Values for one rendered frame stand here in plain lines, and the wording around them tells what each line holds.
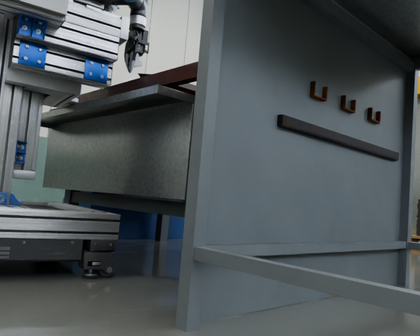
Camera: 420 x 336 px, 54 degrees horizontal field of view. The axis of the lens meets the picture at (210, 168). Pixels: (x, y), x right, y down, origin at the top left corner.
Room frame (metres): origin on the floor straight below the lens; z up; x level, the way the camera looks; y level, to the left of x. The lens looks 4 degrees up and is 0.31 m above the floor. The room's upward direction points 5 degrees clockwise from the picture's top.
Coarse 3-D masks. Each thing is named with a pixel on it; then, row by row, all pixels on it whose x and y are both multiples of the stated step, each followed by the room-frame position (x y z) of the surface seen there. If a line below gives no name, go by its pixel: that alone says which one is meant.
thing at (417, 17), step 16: (336, 0) 1.41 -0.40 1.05; (352, 0) 1.40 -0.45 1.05; (368, 0) 1.39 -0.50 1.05; (384, 0) 1.38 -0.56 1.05; (400, 0) 1.37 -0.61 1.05; (416, 0) 1.36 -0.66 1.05; (352, 16) 1.51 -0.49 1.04; (368, 16) 1.51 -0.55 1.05; (384, 16) 1.50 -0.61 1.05; (400, 16) 1.49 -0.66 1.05; (416, 16) 1.48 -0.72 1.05; (384, 32) 1.64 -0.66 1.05; (400, 32) 1.62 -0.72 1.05; (416, 32) 1.61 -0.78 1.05; (400, 48) 1.78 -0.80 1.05; (416, 48) 1.77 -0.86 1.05
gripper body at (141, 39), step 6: (132, 30) 1.82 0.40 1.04; (138, 30) 1.80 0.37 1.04; (144, 30) 1.81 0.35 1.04; (138, 36) 1.80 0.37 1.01; (144, 36) 1.82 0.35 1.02; (132, 42) 1.78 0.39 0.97; (138, 42) 1.79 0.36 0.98; (144, 42) 1.80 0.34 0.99; (126, 48) 1.81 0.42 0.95; (132, 48) 1.78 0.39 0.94; (138, 48) 1.80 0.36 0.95; (144, 48) 1.81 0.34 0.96
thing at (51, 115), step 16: (112, 96) 1.58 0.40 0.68; (128, 96) 1.50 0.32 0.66; (144, 96) 1.54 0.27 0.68; (160, 96) 1.52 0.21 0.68; (176, 96) 1.42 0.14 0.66; (192, 96) 1.47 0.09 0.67; (48, 112) 2.04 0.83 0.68; (64, 112) 1.90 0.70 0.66; (80, 112) 1.98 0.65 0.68; (96, 112) 1.94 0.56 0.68; (112, 112) 1.91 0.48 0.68; (128, 112) 1.86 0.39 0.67
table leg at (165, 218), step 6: (162, 198) 2.82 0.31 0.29; (162, 216) 2.81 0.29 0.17; (168, 216) 2.84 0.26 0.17; (162, 222) 2.81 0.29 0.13; (168, 222) 2.85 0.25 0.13; (156, 228) 2.85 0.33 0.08; (162, 228) 2.81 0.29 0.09; (168, 228) 2.85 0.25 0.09; (156, 234) 2.85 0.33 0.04; (162, 234) 2.82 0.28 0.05; (156, 240) 2.84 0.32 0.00; (162, 240) 2.82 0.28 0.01
